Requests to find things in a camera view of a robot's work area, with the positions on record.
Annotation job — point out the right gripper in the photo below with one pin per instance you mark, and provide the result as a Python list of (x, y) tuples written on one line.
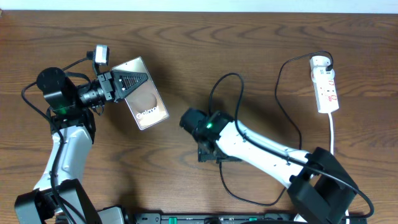
[(203, 155)]

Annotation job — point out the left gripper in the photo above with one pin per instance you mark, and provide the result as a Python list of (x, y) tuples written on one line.
[(107, 87)]

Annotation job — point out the Samsung Galaxy smartphone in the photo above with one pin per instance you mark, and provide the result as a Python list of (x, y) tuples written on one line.
[(145, 102)]

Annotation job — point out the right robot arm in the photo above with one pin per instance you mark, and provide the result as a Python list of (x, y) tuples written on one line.
[(317, 184)]

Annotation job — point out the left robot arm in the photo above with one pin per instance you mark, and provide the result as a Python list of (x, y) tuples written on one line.
[(59, 192)]

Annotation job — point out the white USB charger adapter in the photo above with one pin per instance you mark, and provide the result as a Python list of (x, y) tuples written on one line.
[(319, 61)]

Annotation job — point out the white power strip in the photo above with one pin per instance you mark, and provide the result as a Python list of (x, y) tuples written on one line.
[(325, 90)]

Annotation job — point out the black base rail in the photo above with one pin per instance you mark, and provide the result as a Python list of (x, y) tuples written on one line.
[(217, 218)]

